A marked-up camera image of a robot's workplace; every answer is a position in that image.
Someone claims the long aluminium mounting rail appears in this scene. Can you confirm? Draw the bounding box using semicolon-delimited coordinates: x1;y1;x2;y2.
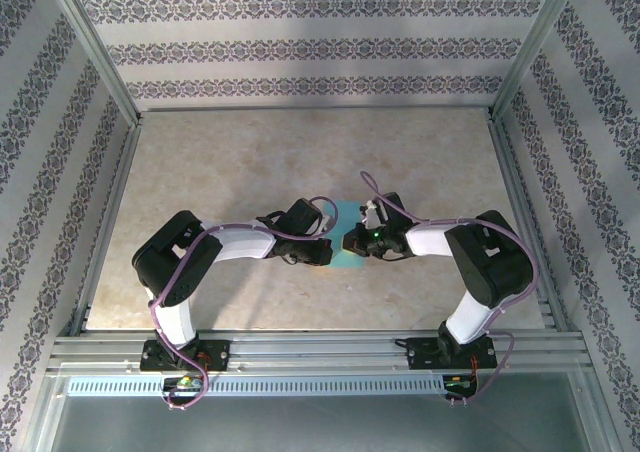
46;329;590;376

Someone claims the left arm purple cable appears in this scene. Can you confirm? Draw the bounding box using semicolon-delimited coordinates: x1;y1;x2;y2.
148;195;341;412

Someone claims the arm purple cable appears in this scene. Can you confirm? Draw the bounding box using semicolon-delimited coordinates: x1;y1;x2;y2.
148;195;341;412
360;171;537;406

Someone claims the aluminium side rail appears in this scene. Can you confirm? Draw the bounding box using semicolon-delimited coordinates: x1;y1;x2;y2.
485;111;570;332
68;114;144;337

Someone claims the light blue paper sheet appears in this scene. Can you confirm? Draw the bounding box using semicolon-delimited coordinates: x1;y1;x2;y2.
319;200;366;272

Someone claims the thin aluminium table-edge rail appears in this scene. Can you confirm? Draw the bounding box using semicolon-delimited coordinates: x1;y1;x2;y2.
139;105;494;114

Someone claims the white slotted cable duct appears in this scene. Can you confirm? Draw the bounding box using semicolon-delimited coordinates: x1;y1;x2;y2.
66;375;447;398

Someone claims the grey sheet metal panel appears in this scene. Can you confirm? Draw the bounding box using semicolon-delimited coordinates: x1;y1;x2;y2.
47;374;609;452

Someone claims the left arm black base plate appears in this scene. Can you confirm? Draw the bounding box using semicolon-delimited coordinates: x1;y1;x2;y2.
139;340;232;373

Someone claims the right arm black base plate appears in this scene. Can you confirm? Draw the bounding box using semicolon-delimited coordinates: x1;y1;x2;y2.
405;336;499;372

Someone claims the aluminium frame post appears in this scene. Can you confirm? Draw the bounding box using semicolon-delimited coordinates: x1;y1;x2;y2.
489;0;589;123
42;0;144;128

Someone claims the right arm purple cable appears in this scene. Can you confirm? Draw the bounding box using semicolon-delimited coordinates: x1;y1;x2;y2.
360;171;537;406

